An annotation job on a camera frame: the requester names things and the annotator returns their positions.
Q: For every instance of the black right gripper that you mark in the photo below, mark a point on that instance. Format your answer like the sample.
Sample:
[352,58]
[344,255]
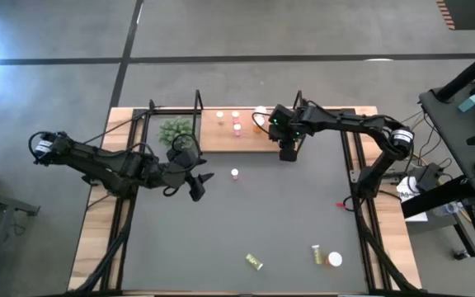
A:
[290,140]

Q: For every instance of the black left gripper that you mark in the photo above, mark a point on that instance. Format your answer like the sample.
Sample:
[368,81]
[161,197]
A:
[182,175]

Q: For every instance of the tall pink pill bottle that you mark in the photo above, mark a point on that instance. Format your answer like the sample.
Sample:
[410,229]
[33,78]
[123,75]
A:
[234,173]

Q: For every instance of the pale yellow pill bottle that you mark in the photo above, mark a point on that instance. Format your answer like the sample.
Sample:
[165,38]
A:
[219,115]

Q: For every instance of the pale green pill bottle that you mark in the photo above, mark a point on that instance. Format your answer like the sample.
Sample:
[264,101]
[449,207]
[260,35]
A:
[254,262]

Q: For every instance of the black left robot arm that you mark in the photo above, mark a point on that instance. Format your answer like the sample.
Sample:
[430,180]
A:
[97,163]

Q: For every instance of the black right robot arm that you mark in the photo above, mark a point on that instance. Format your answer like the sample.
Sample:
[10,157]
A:
[344,121]

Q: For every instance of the gray table mat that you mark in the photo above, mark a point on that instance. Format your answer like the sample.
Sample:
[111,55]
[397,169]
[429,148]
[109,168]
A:
[221,231]

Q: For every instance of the green plant in patterned pot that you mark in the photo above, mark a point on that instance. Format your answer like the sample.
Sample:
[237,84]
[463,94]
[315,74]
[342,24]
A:
[173,130]

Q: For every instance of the yellow speckled pill bottle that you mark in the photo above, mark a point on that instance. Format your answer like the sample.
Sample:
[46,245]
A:
[316,254]

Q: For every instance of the orange bottle large white cap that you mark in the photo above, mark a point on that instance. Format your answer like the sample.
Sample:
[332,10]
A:
[335,258]

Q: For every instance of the white paper sheet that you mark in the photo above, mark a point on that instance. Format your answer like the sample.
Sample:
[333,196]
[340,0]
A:
[406,191]

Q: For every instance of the black power box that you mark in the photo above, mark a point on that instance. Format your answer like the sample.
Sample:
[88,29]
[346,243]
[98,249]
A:
[429,175]

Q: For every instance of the gray side desk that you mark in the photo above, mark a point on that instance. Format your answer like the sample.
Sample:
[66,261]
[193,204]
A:
[452,136]

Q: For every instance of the clear plastic bottle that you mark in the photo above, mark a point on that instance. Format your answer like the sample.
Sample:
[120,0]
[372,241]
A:
[445,209]

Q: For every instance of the teal block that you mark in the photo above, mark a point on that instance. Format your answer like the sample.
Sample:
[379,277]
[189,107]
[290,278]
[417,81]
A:
[469,103]

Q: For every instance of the black pole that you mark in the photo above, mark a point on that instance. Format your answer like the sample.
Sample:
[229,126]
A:
[468,72]

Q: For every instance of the black desk caster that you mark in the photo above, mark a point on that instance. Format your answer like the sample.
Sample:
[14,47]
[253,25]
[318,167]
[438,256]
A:
[460,255]

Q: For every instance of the dark floor mat striped edges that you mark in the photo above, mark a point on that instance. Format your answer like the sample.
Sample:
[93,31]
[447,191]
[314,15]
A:
[468,14]

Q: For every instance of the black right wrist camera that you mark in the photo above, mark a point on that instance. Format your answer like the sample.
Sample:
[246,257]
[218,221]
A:
[288,155]

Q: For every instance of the wooden shelf black metal frame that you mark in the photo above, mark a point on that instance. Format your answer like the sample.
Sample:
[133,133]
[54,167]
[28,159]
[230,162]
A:
[221,140]

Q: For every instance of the black aluminium rig frame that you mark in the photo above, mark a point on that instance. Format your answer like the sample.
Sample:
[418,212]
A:
[171,111]

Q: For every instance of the black desk leg frame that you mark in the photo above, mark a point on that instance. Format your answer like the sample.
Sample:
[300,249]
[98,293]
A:
[435,198]

